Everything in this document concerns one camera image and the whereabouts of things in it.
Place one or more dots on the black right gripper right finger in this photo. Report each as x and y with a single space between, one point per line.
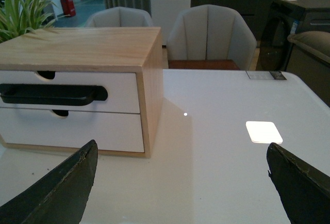
302 188

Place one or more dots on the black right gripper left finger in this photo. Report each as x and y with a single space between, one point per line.
60 196

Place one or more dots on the black drawer handle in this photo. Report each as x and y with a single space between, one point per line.
42 94

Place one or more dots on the white drawer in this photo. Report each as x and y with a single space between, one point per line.
121 89
111 131

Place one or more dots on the wooden drawer cabinet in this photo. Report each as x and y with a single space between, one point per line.
119 50

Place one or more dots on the label sticker on table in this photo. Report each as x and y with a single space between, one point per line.
266 75

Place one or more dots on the grey cushion chair right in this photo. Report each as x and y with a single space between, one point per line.
309 60

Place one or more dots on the black washing machine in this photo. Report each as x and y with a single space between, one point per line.
289 17

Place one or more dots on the beige armchair near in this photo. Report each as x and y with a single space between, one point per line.
211 32

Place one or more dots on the beige armchair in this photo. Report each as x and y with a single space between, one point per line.
120 17
211 32

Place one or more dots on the beige armchair far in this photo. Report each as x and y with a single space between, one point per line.
120 17

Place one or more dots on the red fire extinguisher box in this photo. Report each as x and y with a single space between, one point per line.
68 8

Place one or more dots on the white cabinet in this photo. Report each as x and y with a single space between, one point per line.
170 4

